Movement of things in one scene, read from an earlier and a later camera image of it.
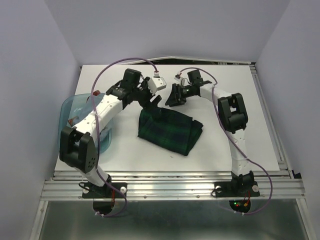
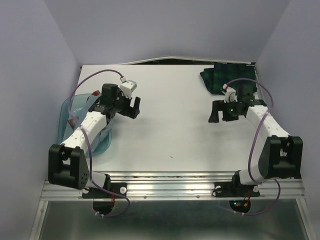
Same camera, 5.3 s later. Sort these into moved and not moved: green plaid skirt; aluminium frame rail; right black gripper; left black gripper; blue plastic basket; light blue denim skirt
Moved: green plaid skirt; left black gripper; right black gripper
Not moved: aluminium frame rail; blue plastic basket; light blue denim skirt
